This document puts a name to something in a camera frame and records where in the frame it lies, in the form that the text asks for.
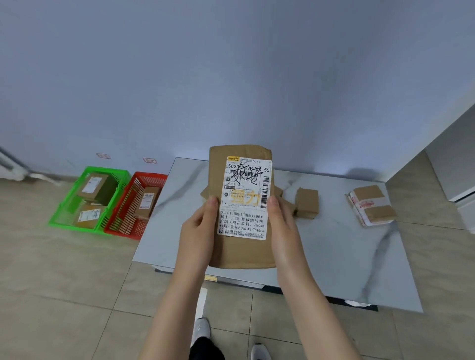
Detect red plastic basket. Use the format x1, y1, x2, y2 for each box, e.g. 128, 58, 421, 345
103, 171, 168, 240

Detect tall parcel with 9777 sticker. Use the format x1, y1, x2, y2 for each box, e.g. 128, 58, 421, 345
200, 144, 285, 270

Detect person's left forearm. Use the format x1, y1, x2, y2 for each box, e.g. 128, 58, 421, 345
139, 265, 208, 360

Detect person's left hand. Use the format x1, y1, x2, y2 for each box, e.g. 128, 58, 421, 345
174, 195, 220, 275

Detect person's white right shoe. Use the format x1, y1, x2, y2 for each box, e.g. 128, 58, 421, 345
250, 344, 272, 360

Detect white radiator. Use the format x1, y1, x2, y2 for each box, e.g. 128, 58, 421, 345
0, 148, 29, 181

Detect grey table drawer front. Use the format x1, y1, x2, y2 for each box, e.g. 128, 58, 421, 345
202, 267, 266, 291

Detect person's right forearm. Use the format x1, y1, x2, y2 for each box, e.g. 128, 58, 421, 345
278, 265, 363, 360

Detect white door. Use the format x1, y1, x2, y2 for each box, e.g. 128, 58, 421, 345
449, 191, 475, 234

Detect long narrow cardboard box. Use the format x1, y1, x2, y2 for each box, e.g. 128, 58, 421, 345
133, 186, 162, 222

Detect person's white shoe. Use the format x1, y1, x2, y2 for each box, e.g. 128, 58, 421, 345
250, 344, 272, 360
191, 317, 211, 348

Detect yellow-taped cardboard box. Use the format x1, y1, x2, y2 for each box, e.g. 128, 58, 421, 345
74, 204, 108, 230

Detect person's right hand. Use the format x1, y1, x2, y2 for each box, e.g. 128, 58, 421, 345
267, 195, 311, 279

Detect person's black trousers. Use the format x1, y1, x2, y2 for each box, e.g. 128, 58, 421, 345
189, 336, 225, 360

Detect pile of brown cardboard boxes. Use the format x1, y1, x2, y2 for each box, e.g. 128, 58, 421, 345
278, 184, 398, 227

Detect green plastic basket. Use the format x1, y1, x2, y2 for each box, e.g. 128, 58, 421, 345
48, 166, 131, 235

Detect person's white left shoe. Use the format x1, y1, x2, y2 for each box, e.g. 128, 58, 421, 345
191, 317, 211, 348

